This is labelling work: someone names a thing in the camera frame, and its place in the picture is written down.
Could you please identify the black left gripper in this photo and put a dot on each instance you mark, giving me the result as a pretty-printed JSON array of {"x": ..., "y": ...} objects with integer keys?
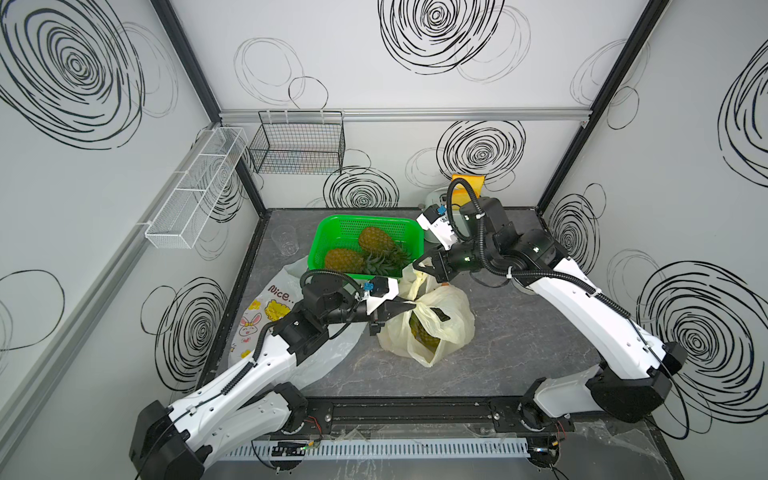
[{"x": 394, "y": 307}]

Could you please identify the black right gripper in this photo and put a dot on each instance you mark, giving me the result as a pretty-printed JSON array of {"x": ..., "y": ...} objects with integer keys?
[{"x": 437, "y": 267}]

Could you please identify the yellow ripe pineapple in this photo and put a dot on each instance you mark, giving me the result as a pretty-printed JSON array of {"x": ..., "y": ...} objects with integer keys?
[{"x": 420, "y": 333}]

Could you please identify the yellowish fruit print plastic bag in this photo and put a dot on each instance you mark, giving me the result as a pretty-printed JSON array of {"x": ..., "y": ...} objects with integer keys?
[{"x": 444, "y": 311}]

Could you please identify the white bunny print plastic bag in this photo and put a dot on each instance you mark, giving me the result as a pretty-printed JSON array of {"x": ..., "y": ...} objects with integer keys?
[{"x": 271, "y": 304}]

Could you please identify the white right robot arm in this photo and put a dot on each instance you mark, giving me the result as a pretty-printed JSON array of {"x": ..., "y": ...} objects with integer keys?
[{"x": 637, "y": 370}]

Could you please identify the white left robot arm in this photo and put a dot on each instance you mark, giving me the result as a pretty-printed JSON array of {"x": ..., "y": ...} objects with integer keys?
[{"x": 254, "y": 398}]

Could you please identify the green pineapple middle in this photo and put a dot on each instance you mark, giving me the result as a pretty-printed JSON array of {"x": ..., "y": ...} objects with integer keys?
[{"x": 382, "y": 255}]

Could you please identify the green pineapple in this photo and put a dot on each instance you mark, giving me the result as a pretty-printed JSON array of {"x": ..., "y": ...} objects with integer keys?
[
  {"x": 345, "y": 261},
  {"x": 382, "y": 255}
]

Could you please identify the green pineapple front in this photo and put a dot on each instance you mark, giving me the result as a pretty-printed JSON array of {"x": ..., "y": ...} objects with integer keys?
[{"x": 345, "y": 261}]

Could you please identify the mint green toaster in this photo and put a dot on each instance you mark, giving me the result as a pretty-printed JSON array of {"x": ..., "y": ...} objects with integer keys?
[{"x": 435, "y": 198}]

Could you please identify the green plastic basket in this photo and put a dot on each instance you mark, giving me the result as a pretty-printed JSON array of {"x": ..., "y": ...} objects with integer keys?
[{"x": 343, "y": 230}]

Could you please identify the clear plastic cup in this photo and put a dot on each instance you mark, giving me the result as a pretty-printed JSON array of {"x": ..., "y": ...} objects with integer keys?
[{"x": 286, "y": 240}]

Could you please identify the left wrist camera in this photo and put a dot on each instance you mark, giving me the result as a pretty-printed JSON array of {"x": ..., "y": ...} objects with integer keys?
[{"x": 378, "y": 290}]

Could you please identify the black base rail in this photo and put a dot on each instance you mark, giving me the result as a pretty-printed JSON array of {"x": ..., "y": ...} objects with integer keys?
[{"x": 500, "y": 414}]

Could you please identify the grey slotted cable duct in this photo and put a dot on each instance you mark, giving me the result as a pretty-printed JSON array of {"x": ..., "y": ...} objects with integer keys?
[{"x": 381, "y": 449}]

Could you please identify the black wire wall basket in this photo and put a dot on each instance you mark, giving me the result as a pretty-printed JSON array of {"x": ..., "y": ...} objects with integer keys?
[{"x": 294, "y": 142}]

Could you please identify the white mesh wall shelf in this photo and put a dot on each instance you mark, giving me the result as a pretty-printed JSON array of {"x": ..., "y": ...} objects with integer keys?
[{"x": 207, "y": 190}]

